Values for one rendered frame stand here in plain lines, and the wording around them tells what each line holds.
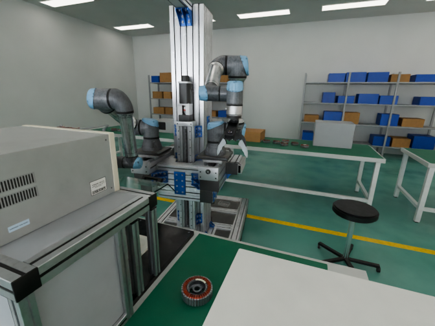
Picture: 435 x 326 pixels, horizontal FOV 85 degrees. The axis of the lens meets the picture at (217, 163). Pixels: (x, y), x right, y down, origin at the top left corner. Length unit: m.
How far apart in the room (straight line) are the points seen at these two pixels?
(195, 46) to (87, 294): 1.56
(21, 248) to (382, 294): 0.68
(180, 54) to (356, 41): 6.09
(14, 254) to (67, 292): 0.14
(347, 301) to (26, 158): 0.68
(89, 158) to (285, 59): 6.93
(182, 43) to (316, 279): 1.71
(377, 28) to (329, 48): 1.09
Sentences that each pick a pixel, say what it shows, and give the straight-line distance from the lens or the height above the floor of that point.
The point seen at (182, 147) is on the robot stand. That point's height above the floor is 1.05.
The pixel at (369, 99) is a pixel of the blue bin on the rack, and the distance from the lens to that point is 6.90.
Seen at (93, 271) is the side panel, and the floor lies 1.00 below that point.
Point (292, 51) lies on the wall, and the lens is 7.45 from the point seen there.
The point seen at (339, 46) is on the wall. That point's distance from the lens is 7.45.
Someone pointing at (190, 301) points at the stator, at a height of 0.77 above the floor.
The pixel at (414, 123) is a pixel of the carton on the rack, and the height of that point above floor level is 0.87.
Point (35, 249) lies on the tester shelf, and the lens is 0.68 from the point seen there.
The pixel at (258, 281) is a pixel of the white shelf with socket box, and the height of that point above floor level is 1.20.
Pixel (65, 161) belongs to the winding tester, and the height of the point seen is 1.27.
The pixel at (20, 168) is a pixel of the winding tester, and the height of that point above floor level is 1.28.
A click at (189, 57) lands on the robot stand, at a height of 1.70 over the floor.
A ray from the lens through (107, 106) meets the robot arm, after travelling 1.49.
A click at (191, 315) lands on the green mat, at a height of 0.75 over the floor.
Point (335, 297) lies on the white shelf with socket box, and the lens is 0.37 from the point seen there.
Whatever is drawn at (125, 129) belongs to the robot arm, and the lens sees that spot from 1.48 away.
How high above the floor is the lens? 1.45
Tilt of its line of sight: 16 degrees down
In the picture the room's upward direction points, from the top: 1 degrees clockwise
